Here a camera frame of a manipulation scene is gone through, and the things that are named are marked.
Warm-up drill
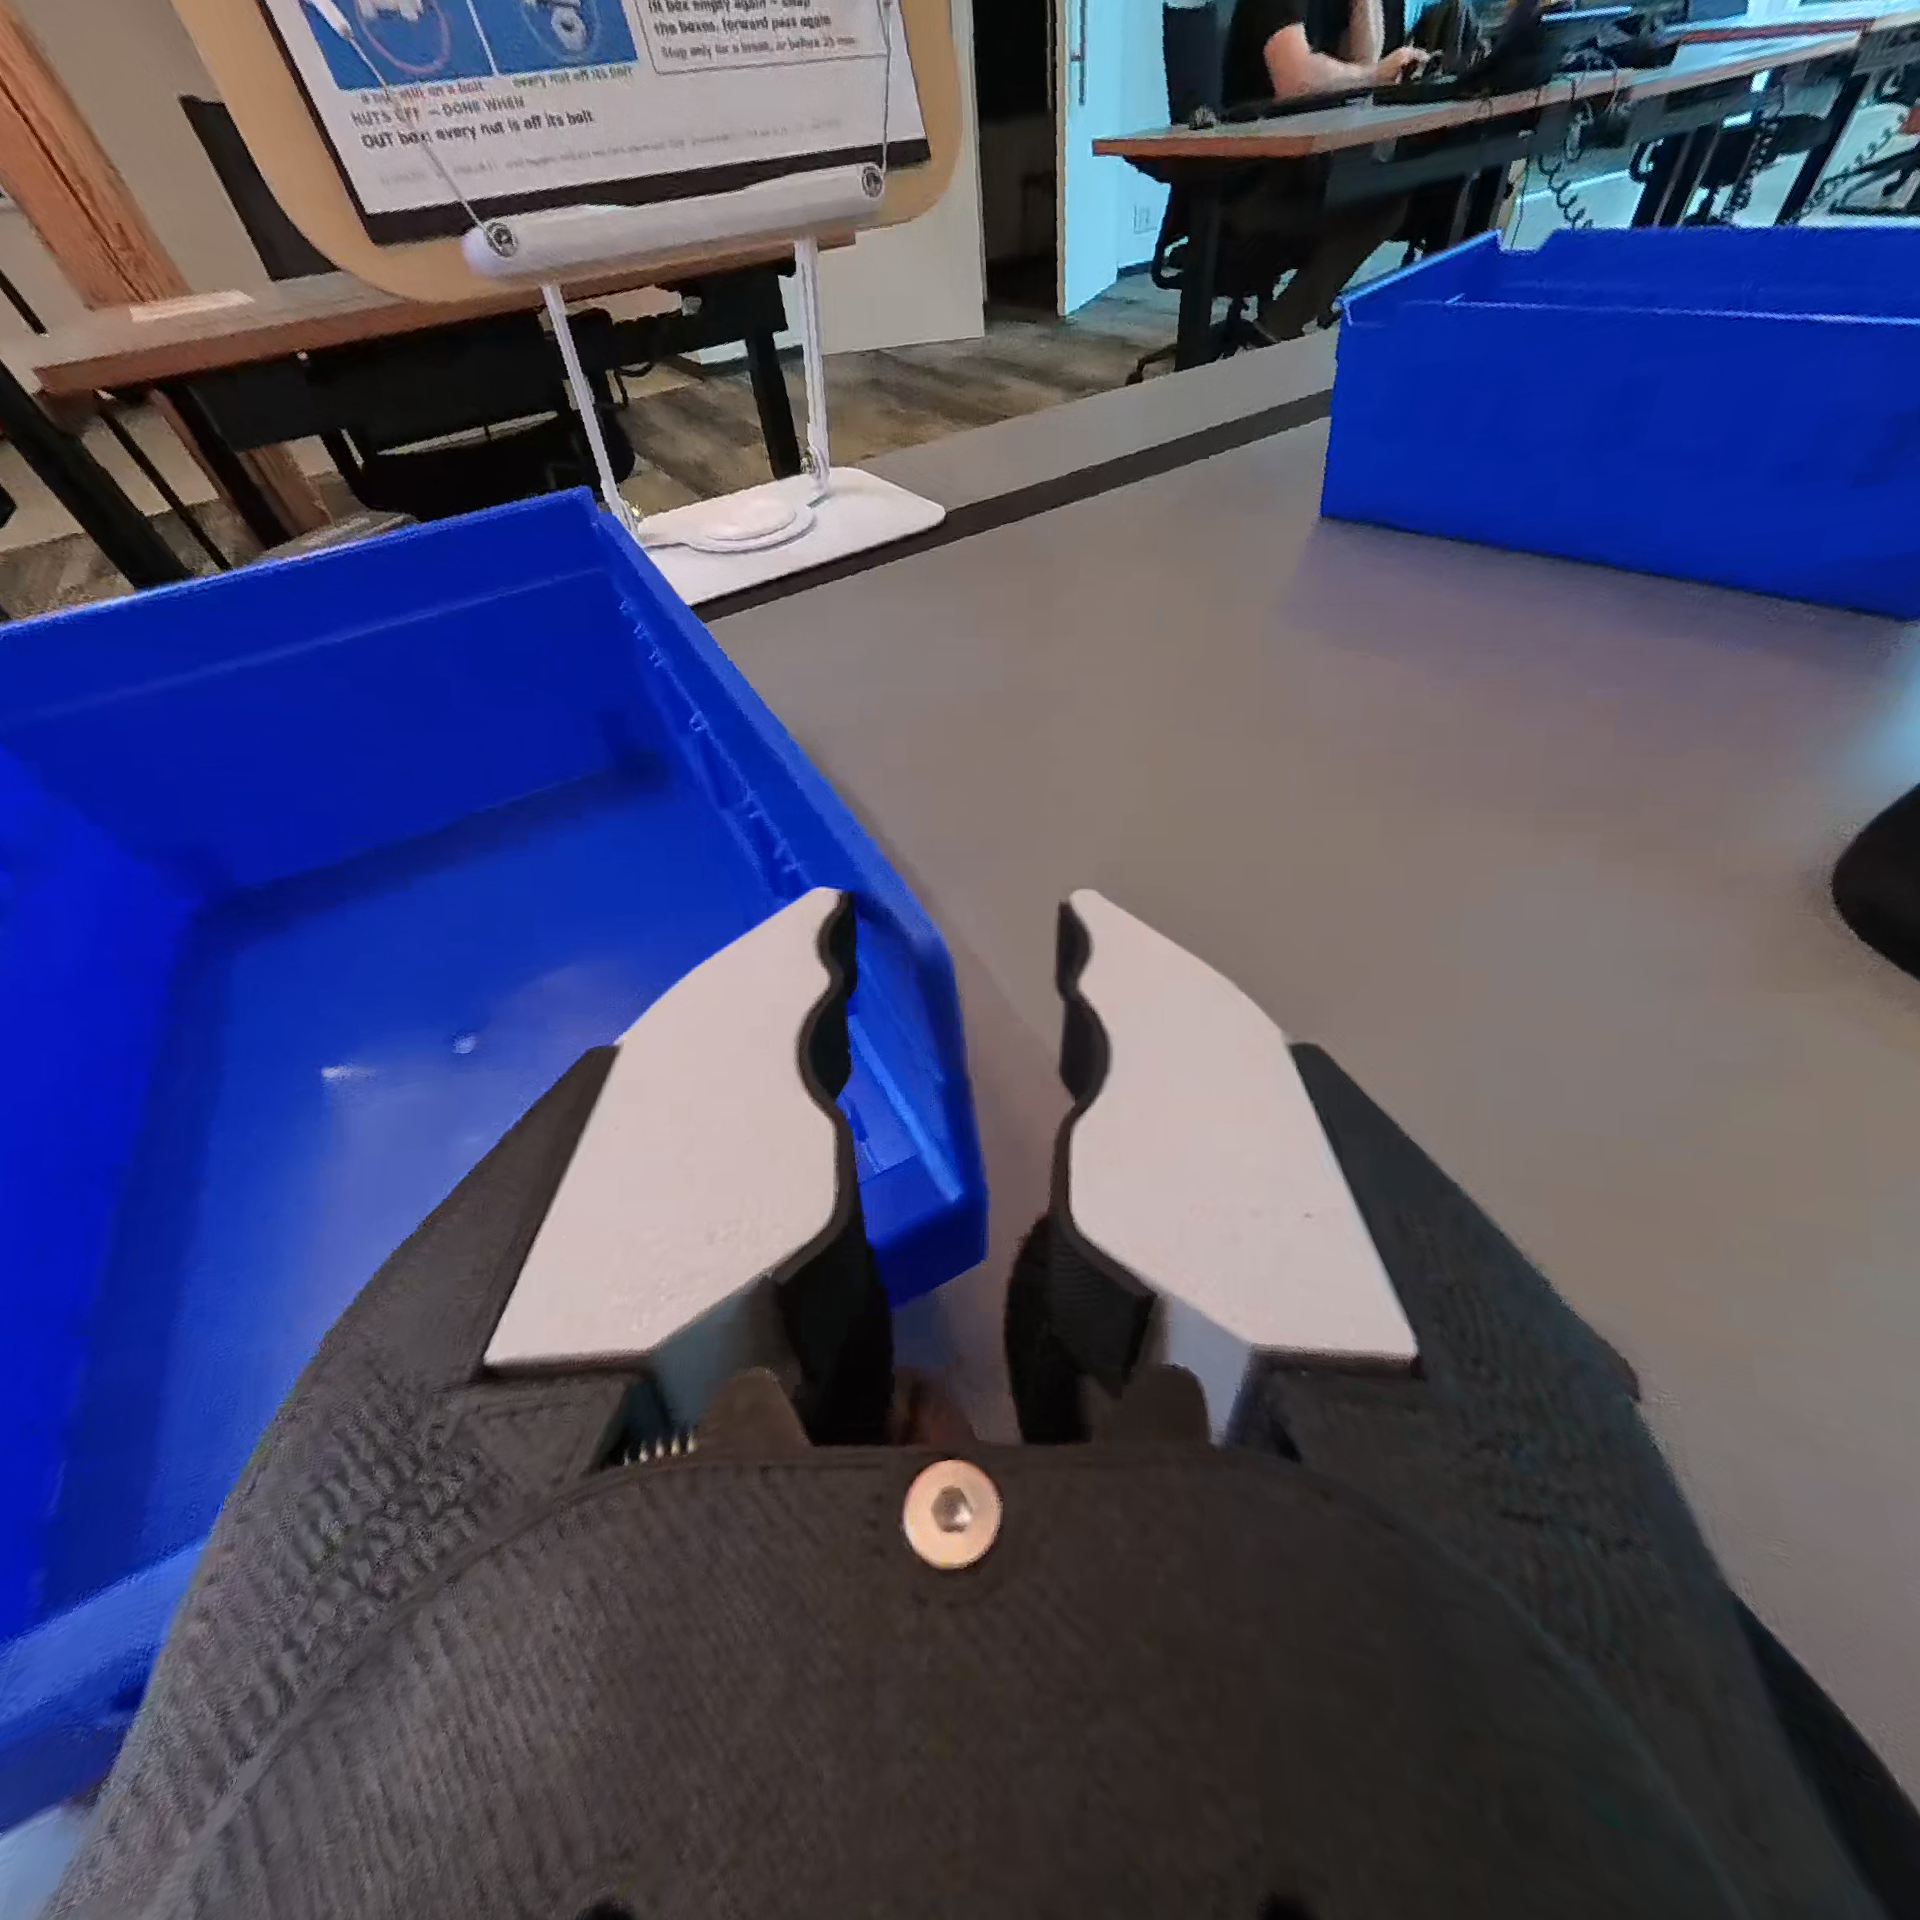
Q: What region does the instruction sign board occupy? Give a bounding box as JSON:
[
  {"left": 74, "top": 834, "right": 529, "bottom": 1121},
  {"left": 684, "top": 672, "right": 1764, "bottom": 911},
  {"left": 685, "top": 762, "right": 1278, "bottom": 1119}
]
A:
[{"left": 172, "top": 0, "right": 964, "bottom": 304}]

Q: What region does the wooden office desk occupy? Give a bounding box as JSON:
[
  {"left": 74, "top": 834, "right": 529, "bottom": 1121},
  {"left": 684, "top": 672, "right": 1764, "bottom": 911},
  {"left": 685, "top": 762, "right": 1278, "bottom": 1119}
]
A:
[{"left": 1093, "top": 16, "right": 1920, "bottom": 383}]

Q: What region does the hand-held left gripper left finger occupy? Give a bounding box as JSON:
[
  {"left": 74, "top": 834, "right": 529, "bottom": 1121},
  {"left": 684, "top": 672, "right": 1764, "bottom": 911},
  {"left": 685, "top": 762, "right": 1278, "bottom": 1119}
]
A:
[{"left": 479, "top": 889, "right": 894, "bottom": 1445}]

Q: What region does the blue plastic bin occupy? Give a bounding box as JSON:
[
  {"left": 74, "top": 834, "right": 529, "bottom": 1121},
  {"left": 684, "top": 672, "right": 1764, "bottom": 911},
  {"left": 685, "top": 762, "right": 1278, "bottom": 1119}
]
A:
[
  {"left": 1319, "top": 225, "right": 1920, "bottom": 626},
  {"left": 0, "top": 488, "right": 994, "bottom": 1837}
]

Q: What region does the black round cushion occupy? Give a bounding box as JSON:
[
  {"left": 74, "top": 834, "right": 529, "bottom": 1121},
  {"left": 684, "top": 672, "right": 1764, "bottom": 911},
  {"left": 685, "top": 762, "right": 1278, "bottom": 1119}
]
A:
[{"left": 1831, "top": 783, "right": 1920, "bottom": 981}]

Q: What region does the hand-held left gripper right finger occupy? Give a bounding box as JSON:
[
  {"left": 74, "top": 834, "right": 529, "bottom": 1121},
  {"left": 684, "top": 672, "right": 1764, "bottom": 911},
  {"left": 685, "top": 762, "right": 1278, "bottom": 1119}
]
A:
[{"left": 1005, "top": 889, "right": 1424, "bottom": 1445}]

